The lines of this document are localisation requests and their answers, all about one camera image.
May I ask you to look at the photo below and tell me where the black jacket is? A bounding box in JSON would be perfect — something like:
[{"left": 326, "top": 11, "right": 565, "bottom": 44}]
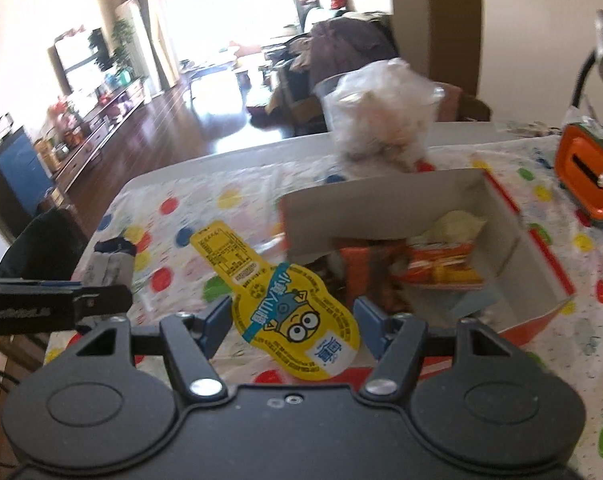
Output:
[{"left": 0, "top": 207, "right": 90, "bottom": 286}]

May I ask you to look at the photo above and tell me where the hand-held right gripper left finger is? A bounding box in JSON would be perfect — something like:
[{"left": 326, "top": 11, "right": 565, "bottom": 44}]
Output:
[{"left": 76, "top": 296, "right": 232, "bottom": 401}]

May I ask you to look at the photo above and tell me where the white standing air conditioner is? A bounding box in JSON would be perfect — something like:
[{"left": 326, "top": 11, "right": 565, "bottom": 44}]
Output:
[{"left": 116, "top": 0, "right": 155, "bottom": 96}]

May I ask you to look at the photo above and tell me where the wooden television cabinet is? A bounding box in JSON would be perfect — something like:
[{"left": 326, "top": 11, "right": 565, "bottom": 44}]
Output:
[{"left": 46, "top": 77, "right": 150, "bottom": 181}]

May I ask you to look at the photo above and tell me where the pale yellow snack packet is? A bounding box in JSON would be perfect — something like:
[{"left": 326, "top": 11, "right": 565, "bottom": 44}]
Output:
[{"left": 421, "top": 210, "right": 487, "bottom": 246}]

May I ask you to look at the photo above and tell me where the yellow snack pouch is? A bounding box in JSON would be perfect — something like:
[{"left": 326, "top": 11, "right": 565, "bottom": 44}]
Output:
[{"left": 190, "top": 220, "right": 361, "bottom": 381}]

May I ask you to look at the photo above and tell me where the pink cloth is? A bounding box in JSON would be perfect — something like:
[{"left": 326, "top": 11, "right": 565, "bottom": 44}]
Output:
[{"left": 437, "top": 84, "right": 469, "bottom": 122}]

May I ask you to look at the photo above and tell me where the orange tissue box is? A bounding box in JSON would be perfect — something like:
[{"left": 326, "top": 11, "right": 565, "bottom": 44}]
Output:
[{"left": 554, "top": 115, "right": 603, "bottom": 223}]

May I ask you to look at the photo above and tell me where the silver snack packet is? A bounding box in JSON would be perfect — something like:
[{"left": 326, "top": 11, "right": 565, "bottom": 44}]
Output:
[{"left": 92, "top": 239, "right": 138, "bottom": 288}]

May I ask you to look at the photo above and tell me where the wooden dining chair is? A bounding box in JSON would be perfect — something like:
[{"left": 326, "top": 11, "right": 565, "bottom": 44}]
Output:
[{"left": 436, "top": 82, "right": 493, "bottom": 123}]

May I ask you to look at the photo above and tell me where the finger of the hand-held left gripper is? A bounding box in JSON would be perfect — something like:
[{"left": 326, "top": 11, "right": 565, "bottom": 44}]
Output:
[
  {"left": 0, "top": 277, "right": 83, "bottom": 293},
  {"left": 73, "top": 284, "right": 133, "bottom": 320}
]

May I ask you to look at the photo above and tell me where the orange brown snack packet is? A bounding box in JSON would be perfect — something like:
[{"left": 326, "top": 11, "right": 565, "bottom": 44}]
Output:
[{"left": 339, "top": 242, "right": 407, "bottom": 311}]

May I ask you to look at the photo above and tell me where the potted plant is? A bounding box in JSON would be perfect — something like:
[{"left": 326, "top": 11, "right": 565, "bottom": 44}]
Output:
[{"left": 112, "top": 20, "right": 135, "bottom": 71}]

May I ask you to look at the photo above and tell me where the wooden coffee table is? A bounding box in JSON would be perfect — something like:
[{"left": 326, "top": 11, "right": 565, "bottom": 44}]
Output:
[{"left": 186, "top": 55, "right": 238, "bottom": 92}]

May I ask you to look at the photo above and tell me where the blue front cabinet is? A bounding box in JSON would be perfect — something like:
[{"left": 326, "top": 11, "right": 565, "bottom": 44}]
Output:
[{"left": 0, "top": 127, "right": 52, "bottom": 216}]

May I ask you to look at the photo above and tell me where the grey curtain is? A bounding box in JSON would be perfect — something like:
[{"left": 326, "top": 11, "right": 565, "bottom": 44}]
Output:
[{"left": 132, "top": 0, "right": 178, "bottom": 96}]

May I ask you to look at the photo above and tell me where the television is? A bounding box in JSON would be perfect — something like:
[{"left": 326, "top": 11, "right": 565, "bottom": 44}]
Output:
[{"left": 49, "top": 27, "right": 112, "bottom": 91}]

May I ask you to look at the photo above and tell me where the clear plastic container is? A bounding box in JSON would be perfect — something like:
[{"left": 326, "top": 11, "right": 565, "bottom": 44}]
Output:
[{"left": 314, "top": 57, "right": 445, "bottom": 181}]

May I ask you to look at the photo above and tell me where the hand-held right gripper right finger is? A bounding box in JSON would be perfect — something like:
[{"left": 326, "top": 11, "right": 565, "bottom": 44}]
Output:
[{"left": 354, "top": 296, "right": 517, "bottom": 401}]

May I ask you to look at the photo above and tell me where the red cardboard box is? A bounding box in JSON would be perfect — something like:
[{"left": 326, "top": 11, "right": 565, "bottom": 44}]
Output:
[{"left": 279, "top": 167, "right": 577, "bottom": 361}]

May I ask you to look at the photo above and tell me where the grey clothes pile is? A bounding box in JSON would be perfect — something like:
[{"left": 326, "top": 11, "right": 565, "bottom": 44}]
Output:
[{"left": 286, "top": 12, "right": 397, "bottom": 91}]

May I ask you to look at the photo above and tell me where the polka dot tablecloth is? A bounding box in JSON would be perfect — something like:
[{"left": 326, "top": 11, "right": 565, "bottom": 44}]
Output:
[{"left": 46, "top": 137, "right": 603, "bottom": 480}]

